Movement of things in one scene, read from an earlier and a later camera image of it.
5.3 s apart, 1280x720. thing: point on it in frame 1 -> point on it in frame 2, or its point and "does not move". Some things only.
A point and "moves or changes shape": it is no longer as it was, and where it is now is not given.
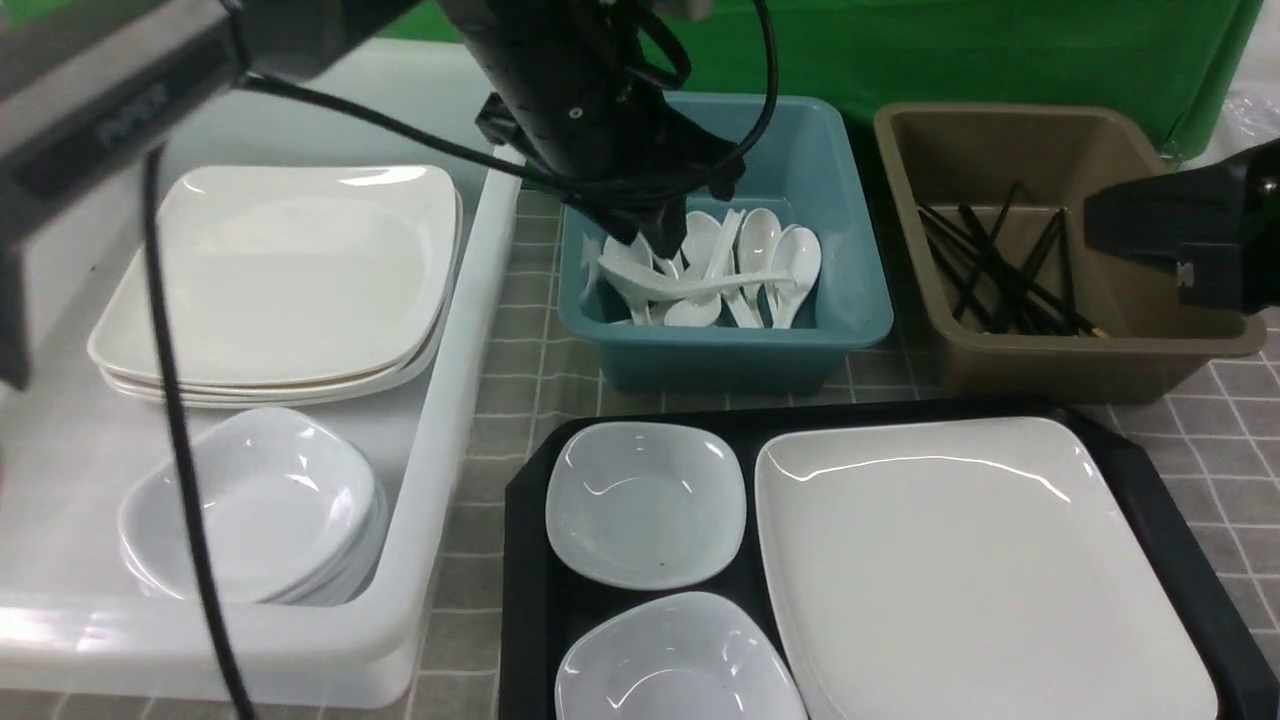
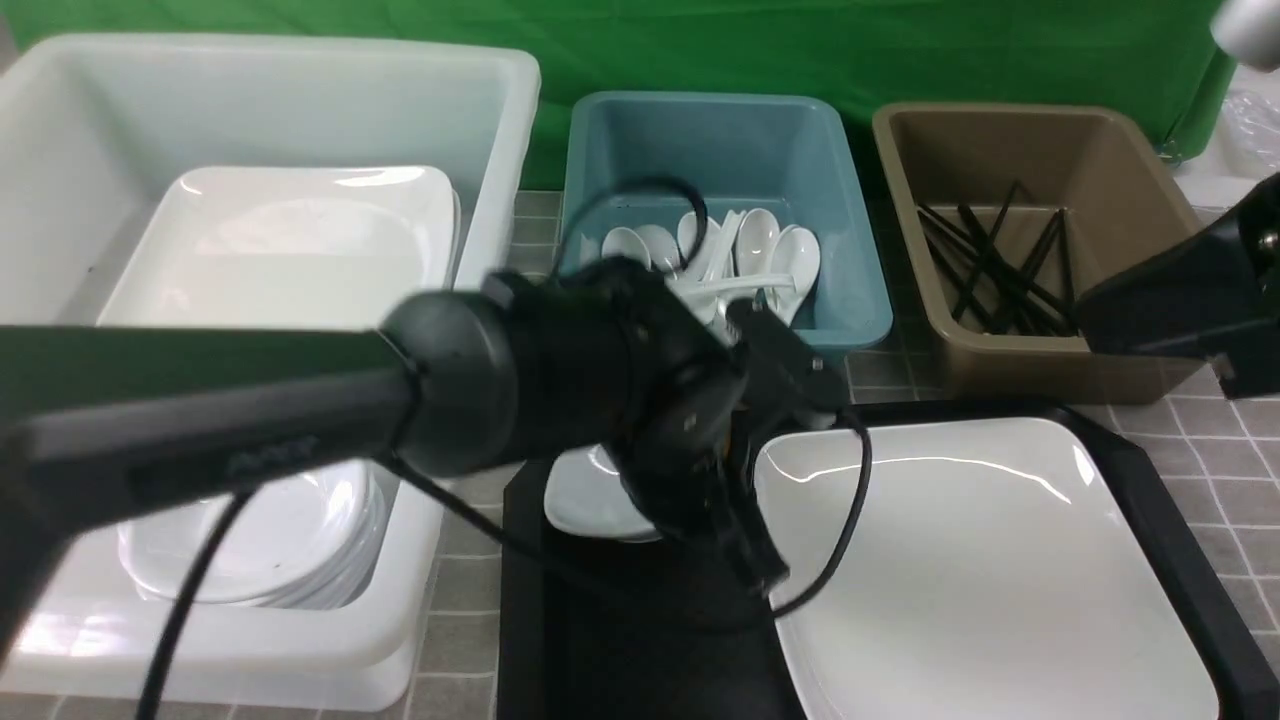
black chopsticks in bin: [995, 289] does not move
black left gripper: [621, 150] -> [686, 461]
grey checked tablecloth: [1209, 444] does not move
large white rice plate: [970, 570] does not move
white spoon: [652, 284] does not move
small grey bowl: [637, 504] moves or changes shape
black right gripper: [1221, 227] -> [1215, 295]
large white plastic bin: [72, 623] does not move
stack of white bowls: [293, 514] does not move
